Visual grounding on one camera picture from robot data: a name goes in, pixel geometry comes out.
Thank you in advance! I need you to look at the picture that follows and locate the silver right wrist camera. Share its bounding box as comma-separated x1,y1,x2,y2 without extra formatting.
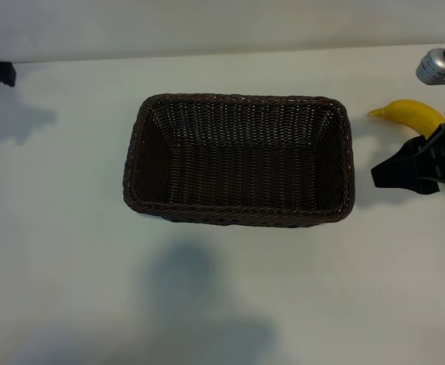
415,48,445,86

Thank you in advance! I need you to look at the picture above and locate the yellow banana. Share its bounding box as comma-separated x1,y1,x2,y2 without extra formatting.
367,99,445,197

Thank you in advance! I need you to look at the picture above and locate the dark brown wicker basket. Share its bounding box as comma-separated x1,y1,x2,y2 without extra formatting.
122,93,356,229

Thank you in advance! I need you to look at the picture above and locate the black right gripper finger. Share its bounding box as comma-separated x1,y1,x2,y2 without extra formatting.
376,176,440,195
372,135,427,182

